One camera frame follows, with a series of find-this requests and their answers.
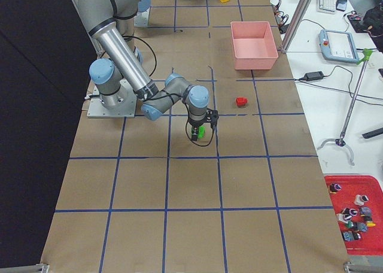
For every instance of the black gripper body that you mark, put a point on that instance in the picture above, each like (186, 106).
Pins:
(196, 125)

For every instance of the green toy block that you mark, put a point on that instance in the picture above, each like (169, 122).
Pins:
(200, 132)

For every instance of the red toy block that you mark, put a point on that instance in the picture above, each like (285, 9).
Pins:
(241, 101)

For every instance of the pink plastic box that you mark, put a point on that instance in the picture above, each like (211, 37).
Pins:
(253, 45)

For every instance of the black power adapter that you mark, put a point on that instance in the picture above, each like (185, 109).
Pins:
(312, 76)

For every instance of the metal reach grabber tool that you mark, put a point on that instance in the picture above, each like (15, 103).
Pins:
(340, 142)

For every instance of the robot teach pendant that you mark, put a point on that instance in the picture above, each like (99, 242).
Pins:
(338, 46)

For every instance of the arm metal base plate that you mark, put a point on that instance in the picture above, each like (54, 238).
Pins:
(141, 20)
(121, 104)

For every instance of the aluminium frame post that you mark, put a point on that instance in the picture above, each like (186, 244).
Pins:
(298, 15)

